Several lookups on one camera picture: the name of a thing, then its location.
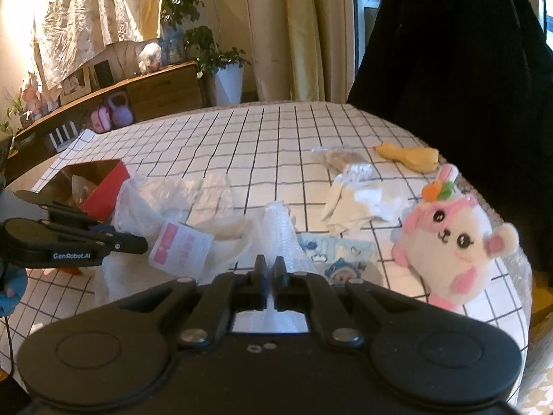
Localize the white and pink label card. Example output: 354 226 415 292
148 220 215 278

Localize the potted plant in white pot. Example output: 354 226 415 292
184 26 252 107

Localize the purple kettlebell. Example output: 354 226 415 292
106 91 134 129

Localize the cream curtain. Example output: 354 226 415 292
240 0 360 105

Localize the white gauze mesh cloth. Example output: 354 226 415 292
113 172 236 236

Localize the plant in blue vase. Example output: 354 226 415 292
159 0 231 65

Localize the yellow rubber toy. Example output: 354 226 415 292
373 142 440 174

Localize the white cloth in plastic bag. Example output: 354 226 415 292
322 163 409 235

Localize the wooden sideboard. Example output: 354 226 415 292
6 61 206 170

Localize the black grid checked tablecloth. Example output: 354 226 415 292
9 100 530 355

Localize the white photo frame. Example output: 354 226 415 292
59 66 92 105

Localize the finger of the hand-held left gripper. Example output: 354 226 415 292
0 219 149 267
14 189 103 228

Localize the pink bunny plush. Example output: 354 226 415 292
20 75 44 120

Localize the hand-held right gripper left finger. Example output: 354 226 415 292
116 254 271 349

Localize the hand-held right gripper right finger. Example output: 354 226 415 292
273 256 428 349

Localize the white slatted rack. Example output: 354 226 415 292
48 121 79 152

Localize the pink and white plush toy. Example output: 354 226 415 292
391 163 522 312

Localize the black picture frame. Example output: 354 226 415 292
92 60 115 90

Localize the hanging patterned sheet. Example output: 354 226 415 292
32 0 166 92

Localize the clear bag of brown sticks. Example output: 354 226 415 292
311 147 369 173

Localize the clear plastic bag with label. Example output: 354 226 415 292
93 215 262 304

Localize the blue cartoon sticker card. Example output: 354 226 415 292
298 232 384 288

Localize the pink toy case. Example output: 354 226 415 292
89 105 112 134

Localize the white and pink doll bouquet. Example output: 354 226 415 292
137 40 163 74

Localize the clear bubble wrap sheet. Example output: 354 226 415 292
257 200 314 333

